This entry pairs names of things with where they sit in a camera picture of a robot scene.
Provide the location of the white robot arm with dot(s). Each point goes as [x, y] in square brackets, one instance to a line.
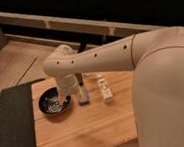
[157, 60]

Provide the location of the wooden cutting board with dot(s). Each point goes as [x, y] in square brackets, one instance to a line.
[98, 124]

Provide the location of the dark grey cloth mat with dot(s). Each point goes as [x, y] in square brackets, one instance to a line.
[16, 116]

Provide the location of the white small bottle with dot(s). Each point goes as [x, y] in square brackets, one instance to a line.
[105, 91]

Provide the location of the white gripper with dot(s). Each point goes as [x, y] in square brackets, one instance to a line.
[67, 85]

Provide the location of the black small device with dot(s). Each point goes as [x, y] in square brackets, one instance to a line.
[80, 79]

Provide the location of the black ceramic bowl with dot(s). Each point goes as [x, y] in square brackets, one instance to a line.
[47, 105]

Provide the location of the white window rail frame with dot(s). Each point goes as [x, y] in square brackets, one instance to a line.
[74, 25]

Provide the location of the blue sponge block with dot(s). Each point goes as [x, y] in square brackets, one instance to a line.
[83, 96]

